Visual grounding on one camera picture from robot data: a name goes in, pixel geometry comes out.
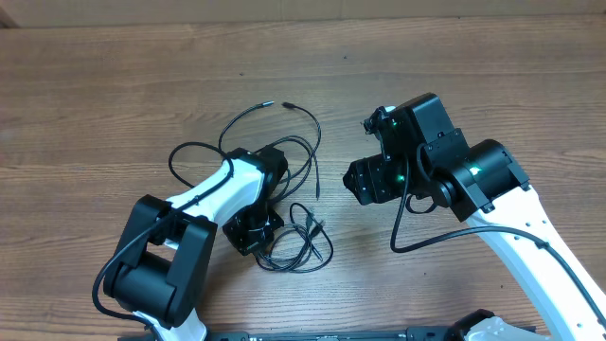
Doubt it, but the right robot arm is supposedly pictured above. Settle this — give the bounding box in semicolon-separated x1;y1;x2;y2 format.
343;93;605;340

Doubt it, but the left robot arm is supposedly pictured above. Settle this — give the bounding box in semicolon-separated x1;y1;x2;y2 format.
92;146;288;340

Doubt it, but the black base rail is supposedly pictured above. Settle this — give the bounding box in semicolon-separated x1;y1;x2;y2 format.
117;326;460;341

